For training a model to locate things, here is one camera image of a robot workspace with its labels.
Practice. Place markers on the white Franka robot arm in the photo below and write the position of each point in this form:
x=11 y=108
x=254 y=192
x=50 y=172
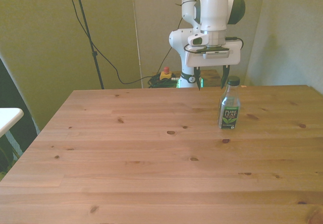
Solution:
x=213 y=9

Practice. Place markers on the yellow emergency stop button box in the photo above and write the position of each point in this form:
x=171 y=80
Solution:
x=166 y=74

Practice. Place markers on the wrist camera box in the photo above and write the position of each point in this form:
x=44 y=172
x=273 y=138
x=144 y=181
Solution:
x=215 y=53

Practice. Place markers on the black camera stand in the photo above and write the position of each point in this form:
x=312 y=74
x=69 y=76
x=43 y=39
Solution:
x=87 y=32

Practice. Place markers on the clear Pure Leaf tea bottle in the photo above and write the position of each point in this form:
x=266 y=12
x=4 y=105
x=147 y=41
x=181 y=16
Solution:
x=229 y=105

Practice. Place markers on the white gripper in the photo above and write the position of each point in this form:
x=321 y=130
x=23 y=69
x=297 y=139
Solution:
x=214 y=57

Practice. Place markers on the white table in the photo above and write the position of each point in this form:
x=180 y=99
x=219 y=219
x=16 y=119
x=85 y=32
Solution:
x=8 y=119

